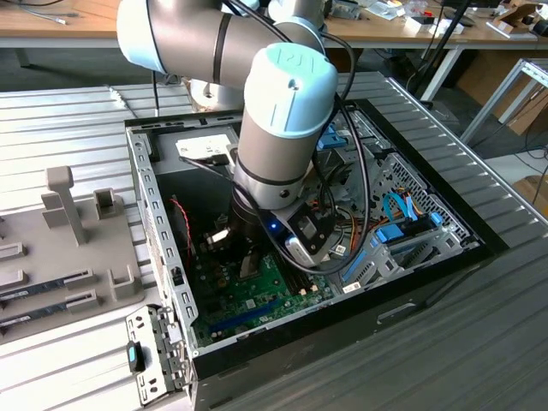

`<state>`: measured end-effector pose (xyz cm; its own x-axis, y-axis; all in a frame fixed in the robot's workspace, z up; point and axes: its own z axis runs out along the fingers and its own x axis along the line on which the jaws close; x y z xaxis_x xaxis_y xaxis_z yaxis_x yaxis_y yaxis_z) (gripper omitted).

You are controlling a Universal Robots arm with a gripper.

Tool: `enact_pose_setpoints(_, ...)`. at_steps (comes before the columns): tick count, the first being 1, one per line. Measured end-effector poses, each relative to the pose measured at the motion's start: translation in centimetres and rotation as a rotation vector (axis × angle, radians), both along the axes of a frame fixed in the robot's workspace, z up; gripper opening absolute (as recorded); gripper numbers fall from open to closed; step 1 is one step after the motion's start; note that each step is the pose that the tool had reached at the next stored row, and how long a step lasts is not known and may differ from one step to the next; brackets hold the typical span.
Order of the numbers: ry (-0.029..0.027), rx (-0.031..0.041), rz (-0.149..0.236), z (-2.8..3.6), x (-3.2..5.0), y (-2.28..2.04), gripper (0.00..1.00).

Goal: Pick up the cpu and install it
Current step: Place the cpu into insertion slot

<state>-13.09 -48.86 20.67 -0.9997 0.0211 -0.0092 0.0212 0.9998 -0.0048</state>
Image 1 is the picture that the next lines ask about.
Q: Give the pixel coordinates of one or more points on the black RAM slot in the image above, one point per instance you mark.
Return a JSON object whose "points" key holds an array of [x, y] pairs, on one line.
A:
{"points": [[293, 280], [303, 277]]}

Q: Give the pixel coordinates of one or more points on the green motherboard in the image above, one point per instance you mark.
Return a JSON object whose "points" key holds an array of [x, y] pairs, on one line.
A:
{"points": [[257, 299]]}

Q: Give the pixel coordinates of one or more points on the grey power supply unit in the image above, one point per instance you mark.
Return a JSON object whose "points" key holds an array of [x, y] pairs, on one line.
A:
{"points": [[192, 188]]}

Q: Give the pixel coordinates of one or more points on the black case fan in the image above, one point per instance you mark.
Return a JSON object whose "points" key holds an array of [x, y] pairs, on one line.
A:
{"points": [[177, 233]]}

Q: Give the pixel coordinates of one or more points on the blue expansion slot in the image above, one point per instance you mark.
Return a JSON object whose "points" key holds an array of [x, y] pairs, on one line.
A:
{"points": [[244, 317]]}

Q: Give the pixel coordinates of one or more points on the large blue disk carrier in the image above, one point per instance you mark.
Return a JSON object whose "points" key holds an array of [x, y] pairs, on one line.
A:
{"points": [[331, 141]]}

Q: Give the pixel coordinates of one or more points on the black open PC case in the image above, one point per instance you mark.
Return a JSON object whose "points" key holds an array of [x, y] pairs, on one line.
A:
{"points": [[299, 364]]}

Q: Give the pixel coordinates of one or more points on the metal disk bay cage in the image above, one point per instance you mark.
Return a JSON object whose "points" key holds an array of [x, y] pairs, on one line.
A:
{"points": [[372, 128]]}

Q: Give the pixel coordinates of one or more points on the black latch with blue tab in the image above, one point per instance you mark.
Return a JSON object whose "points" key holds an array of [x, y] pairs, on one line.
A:
{"points": [[136, 357]]}

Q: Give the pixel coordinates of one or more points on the perforated metal drive cage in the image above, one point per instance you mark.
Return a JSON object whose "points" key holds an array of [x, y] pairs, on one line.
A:
{"points": [[441, 205]]}

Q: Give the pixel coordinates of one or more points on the grey parts rack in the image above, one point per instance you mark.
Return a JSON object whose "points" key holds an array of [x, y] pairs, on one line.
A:
{"points": [[51, 257]]}

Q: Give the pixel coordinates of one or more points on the RAM stick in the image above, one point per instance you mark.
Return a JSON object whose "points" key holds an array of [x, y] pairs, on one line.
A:
{"points": [[43, 284], [43, 311]]}

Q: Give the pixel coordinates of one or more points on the black tripod pole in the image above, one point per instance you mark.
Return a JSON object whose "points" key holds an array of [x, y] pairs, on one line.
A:
{"points": [[435, 64]]}

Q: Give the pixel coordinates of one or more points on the small white box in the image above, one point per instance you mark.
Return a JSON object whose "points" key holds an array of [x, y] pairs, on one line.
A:
{"points": [[421, 25]]}

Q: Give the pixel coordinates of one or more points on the small brown cardboard box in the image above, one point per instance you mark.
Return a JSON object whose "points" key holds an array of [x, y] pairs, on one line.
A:
{"points": [[531, 188]]}

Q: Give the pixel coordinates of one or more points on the large brown cardboard box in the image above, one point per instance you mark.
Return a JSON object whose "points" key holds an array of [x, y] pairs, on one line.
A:
{"points": [[484, 68]]}

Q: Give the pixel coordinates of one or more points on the small open cardboard box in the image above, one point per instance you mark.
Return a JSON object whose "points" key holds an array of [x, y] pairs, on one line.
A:
{"points": [[514, 17]]}

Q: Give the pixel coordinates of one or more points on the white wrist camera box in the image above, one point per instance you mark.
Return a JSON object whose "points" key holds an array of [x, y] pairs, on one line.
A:
{"points": [[299, 251]]}

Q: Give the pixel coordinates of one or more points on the black camera bracket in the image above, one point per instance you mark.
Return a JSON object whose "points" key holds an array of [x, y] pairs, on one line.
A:
{"points": [[319, 242]]}

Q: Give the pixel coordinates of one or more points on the blue plastic rail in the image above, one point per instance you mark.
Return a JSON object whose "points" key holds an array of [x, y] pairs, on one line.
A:
{"points": [[355, 265]]}

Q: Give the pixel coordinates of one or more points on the hinged metal card bracket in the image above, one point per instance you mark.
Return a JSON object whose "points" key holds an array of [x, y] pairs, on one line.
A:
{"points": [[145, 385]]}

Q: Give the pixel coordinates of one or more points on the aluminium profile frame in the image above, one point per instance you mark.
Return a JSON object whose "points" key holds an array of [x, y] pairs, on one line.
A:
{"points": [[496, 98]]}

